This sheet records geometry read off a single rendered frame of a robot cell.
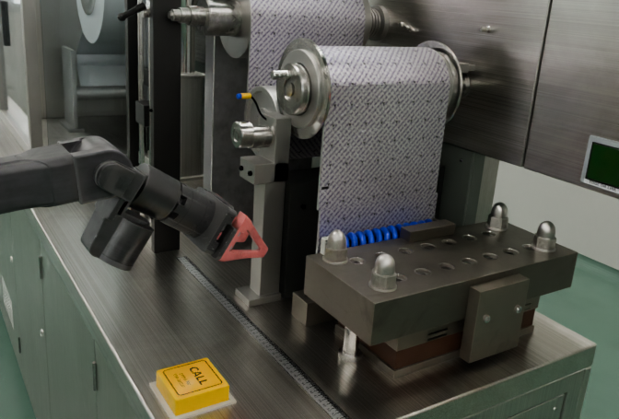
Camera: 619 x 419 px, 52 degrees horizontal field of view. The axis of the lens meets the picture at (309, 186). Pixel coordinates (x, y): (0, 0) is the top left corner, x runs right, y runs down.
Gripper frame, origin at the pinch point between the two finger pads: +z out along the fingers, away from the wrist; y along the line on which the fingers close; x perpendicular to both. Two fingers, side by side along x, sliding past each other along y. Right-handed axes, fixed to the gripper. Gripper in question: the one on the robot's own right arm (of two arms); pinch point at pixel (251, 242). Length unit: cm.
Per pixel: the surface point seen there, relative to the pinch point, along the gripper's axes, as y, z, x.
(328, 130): 0.0, 1.4, 19.3
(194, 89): -75, 14, 19
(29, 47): -102, -18, 7
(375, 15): -29, 18, 48
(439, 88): -0.1, 15.8, 35.1
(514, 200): -174, 277, 79
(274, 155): -7.3, 0.5, 12.6
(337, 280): 11.8, 6.8, 2.1
